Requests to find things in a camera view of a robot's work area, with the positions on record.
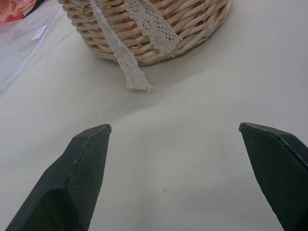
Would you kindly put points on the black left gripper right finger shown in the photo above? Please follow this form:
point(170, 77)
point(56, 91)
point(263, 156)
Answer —
point(281, 173)

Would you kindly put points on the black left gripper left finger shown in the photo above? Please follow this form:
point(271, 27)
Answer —
point(72, 183)

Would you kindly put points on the wicker basket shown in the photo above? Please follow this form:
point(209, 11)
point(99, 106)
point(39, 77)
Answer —
point(192, 29)

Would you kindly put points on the white lace ribbon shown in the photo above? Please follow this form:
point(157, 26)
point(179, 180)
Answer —
point(134, 43)

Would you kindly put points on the small white paper label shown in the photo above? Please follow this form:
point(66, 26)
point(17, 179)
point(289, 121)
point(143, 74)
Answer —
point(39, 33)

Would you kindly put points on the red patterned packet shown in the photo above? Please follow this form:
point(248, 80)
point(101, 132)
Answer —
point(14, 9)

